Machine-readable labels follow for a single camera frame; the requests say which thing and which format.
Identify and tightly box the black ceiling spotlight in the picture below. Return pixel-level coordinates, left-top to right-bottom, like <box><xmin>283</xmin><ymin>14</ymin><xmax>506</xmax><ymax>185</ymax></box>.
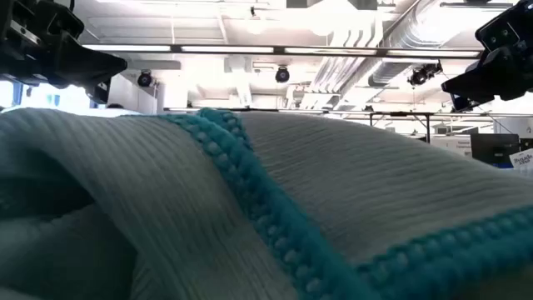
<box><xmin>406</xmin><ymin>61</ymin><xmax>444</xmax><ymax>87</ymax></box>

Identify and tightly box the black monitor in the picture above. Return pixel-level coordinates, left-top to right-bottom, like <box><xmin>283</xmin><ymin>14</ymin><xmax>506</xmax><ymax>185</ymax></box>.
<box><xmin>470</xmin><ymin>132</ymin><xmax>521</xmax><ymax>166</ymax></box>

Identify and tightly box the silver ventilation duct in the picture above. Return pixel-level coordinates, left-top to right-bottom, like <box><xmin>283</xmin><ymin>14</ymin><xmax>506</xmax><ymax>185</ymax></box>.
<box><xmin>368</xmin><ymin>0</ymin><xmax>449</xmax><ymax>88</ymax></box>

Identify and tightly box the light teal-edged microfiber towel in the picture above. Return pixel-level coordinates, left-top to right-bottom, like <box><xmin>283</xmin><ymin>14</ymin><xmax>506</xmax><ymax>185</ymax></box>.
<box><xmin>0</xmin><ymin>106</ymin><xmax>533</xmax><ymax>300</ymax></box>

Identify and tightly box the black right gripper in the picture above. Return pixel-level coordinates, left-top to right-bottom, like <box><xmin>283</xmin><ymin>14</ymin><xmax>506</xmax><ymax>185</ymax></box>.
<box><xmin>441</xmin><ymin>0</ymin><xmax>533</xmax><ymax>112</ymax></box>

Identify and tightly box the long overhead light bar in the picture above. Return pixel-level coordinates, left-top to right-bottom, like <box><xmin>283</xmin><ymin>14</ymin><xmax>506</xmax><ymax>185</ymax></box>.
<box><xmin>81</xmin><ymin>42</ymin><xmax>485</xmax><ymax>58</ymax></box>

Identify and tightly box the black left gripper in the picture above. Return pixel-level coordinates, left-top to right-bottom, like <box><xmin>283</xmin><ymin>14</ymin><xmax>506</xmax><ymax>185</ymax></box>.
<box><xmin>0</xmin><ymin>0</ymin><xmax>128</xmax><ymax>105</ymax></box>

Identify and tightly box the black distant table frame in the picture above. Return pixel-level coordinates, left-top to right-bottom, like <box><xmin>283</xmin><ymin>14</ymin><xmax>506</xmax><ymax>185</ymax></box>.
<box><xmin>369</xmin><ymin>111</ymin><xmax>436</xmax><ymax>143</ymax></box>

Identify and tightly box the white printed sign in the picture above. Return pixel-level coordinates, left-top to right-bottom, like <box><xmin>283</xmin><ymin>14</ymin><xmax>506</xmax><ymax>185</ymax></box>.
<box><xmin>509</xmin><ymin>147</ymin><xmax>533</xmax><ymax>170</ymax></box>

